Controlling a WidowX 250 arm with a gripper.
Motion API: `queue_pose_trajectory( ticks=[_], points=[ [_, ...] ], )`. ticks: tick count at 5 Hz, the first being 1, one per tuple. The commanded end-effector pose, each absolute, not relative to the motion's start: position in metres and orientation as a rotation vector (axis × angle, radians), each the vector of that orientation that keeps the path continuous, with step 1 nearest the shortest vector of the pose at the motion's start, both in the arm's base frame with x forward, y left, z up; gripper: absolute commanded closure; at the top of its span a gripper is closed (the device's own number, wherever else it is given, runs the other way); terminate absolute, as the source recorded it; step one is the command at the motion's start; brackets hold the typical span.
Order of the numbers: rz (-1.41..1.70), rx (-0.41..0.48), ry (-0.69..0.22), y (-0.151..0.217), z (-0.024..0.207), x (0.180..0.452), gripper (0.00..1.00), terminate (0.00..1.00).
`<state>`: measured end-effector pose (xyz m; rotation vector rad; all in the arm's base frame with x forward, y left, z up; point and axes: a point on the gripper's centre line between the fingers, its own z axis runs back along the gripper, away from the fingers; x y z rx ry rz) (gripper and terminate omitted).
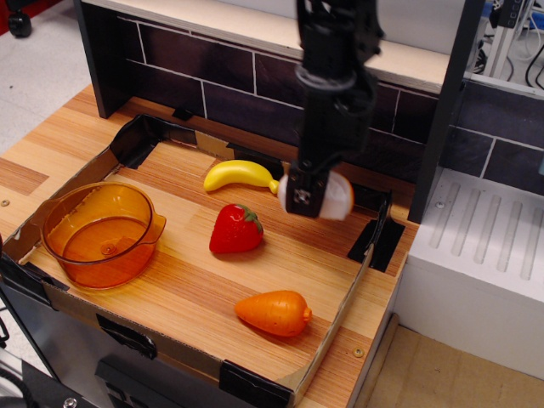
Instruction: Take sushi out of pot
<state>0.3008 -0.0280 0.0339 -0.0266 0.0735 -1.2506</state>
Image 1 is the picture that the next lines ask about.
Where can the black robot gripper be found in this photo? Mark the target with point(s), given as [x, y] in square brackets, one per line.
[335, 125]

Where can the white and orange toy sushi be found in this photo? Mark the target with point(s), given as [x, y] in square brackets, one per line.
[339, 197]

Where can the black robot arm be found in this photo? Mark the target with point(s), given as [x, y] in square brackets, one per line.
[337, 38]

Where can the orange transparent plastic pot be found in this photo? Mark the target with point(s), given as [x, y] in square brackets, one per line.
[102, 235]

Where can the yellow toy banana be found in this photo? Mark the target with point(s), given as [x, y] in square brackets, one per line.
[240, 172]

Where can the red toy strawberry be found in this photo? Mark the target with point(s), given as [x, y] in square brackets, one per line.
[237, 229]

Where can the orange toy carrot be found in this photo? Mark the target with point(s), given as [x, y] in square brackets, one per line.
[280, 313]

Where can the dark brick backsplash shelf unit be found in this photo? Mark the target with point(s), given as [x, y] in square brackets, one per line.
[252, 96]

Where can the white ridged sink drainboard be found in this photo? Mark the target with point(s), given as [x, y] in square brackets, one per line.
[473, 279]

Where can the black caster wheel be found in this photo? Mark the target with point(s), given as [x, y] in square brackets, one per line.
[19, 24]

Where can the white aluminium frame with cables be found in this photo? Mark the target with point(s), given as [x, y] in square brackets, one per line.
[508, 47]

